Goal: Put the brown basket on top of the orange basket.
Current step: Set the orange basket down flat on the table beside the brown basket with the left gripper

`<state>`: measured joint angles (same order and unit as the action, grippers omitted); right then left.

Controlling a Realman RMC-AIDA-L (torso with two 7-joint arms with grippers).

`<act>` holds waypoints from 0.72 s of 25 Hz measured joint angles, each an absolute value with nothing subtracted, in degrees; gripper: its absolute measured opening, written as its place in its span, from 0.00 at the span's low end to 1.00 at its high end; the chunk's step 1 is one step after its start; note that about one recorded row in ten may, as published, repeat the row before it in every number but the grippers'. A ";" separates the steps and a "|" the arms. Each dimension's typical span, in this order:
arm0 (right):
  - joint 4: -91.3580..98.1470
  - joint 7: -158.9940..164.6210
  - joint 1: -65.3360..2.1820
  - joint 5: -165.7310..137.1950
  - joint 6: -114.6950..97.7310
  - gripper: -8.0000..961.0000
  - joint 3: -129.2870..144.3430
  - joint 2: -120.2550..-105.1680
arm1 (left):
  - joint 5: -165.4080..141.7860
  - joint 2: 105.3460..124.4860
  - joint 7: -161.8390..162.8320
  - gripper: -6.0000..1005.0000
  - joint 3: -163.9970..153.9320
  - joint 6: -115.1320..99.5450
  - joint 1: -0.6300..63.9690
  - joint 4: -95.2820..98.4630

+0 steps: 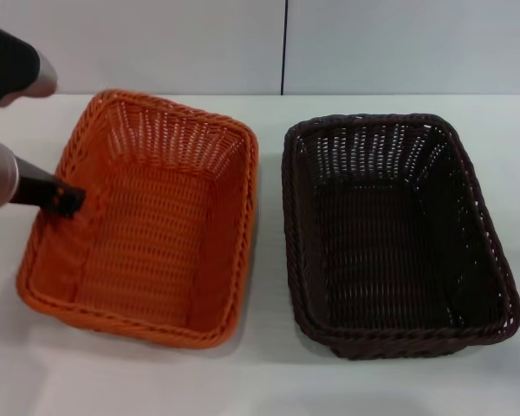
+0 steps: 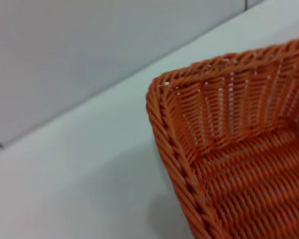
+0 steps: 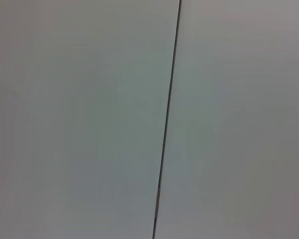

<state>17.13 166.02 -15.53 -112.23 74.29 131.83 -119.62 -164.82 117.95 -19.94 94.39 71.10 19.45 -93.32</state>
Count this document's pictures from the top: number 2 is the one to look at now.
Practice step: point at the orange woven plastic basket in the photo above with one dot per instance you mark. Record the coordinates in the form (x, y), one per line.
(244, 174)

